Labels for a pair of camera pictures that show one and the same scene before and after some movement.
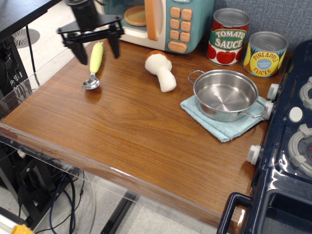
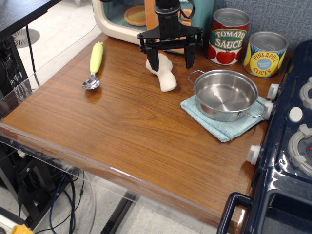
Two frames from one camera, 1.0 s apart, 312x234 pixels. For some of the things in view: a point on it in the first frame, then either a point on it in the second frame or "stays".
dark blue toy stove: [281, 201] stays
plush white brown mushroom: [159, 63] stays
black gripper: [89, 26] → [169, 34]
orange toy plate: [135, 15] stays
